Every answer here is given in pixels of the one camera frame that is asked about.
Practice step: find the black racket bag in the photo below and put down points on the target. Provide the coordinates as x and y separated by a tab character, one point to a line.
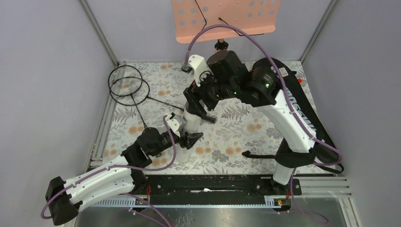
304	116

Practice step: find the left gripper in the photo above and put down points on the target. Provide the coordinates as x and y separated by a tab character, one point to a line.
190	139

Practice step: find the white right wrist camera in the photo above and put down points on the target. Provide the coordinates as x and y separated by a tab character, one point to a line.
197	64

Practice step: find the floral tablecloth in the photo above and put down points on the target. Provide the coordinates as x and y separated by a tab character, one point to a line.
239	127

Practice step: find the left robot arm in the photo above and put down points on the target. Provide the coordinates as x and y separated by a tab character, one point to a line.
65	199

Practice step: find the pink music stand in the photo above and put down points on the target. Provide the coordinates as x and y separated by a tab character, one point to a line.
254	17

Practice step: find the black badminton racket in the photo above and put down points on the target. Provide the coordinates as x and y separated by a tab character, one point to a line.
126	71
150	97

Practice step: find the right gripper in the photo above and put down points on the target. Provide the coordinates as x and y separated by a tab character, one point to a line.
193	95

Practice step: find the white shuttlecock tube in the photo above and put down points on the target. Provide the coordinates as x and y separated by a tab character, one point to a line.
192	123

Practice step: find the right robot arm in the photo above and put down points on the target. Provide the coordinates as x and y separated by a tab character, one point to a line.
224	76

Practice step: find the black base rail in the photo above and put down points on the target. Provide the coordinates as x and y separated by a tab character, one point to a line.
207	191

